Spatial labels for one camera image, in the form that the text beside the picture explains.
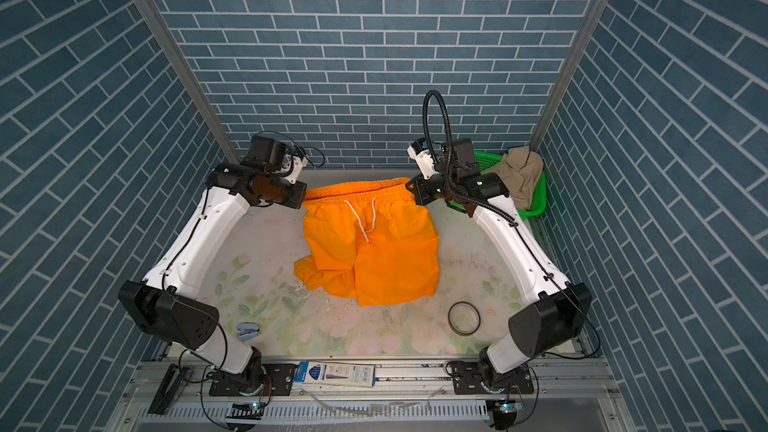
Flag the orange shorts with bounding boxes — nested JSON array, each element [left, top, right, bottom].
[[294, 178, 440, 306]]

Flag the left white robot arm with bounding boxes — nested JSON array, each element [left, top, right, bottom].
[[118, 135, 308, 388]]

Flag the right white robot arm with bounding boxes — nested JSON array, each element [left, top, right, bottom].
[[406, 137, 592, 387]]

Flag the beige shorts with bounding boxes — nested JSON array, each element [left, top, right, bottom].
[[488, 146, 544, 211]]

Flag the green plastic basket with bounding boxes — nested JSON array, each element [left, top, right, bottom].
[[444, 142, 546, 223]]

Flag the blue white small clip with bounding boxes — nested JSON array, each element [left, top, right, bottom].
[[236, 322, 261, 342]]

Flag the black folded tool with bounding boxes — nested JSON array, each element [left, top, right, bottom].
[[148, 364, 193, 415]]

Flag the white blue paper box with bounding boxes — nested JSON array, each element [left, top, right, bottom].
[[294, 361, 375, 388]]

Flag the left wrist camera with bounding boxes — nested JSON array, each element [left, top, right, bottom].
[[279, 150, 308, 184]]

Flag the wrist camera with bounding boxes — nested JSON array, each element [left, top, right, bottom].
[[407, 137, 436, 179], [279, 150, 308, 184]]

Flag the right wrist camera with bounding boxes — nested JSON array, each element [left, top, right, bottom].
[[407, 137, 436, 179]]

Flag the black tape ring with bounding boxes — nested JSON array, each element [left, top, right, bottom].
[[446, 301, 482, 337]]

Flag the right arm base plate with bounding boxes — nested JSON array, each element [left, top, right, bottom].
[[444, 360, 535, 395]]

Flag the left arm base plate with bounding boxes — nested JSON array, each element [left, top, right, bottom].
[[209, 363, 297, 397]]

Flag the aluminium front rail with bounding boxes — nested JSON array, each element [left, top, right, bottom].
[[119, 357, 613, 403]]

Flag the white slotted cable duct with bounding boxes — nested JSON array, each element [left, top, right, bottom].
[[138, 400, 489, 425]]

